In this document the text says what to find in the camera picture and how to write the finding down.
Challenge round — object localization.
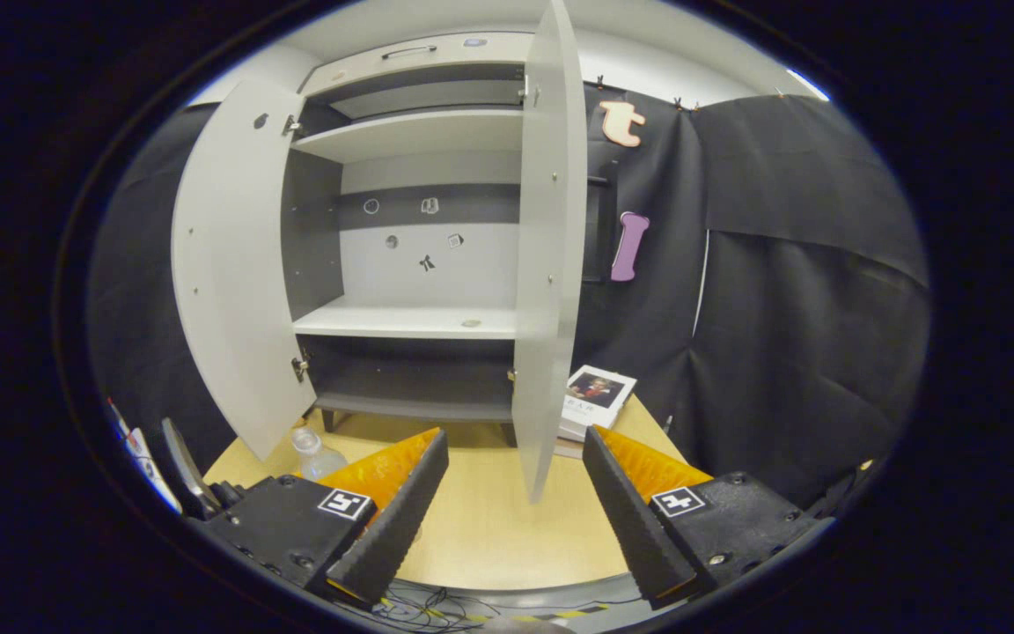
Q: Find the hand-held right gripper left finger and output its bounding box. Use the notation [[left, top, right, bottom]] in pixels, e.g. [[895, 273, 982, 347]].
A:
[[195, 428, 451, 607]]

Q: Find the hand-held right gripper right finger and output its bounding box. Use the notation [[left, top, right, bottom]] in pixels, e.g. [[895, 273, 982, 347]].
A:
[[581, 425, 825, 611]]

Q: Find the green label bottle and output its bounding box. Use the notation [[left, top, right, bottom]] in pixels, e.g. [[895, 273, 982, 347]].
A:
[[291, 426, 350, 482]]

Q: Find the white cabinet door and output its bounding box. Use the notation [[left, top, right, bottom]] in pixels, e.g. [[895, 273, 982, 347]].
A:
[[511, 0, 621, 505], [171, 77, 320, 462]]

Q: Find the white and grey cabinet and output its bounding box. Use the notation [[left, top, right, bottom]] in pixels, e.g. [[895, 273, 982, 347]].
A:
[[281, 31, 536, 446]]

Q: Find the white book with portrait cover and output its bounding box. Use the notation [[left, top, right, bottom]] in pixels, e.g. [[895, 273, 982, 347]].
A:
[[557, 365, 639, 445]]

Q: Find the black backdrop cloth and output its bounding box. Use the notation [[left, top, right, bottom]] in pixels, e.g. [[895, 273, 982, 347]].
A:
[[89, 81, 932, 513]]

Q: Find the small ceiling light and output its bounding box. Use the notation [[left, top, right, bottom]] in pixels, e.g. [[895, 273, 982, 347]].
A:
[[787, 67, 832, 103]]

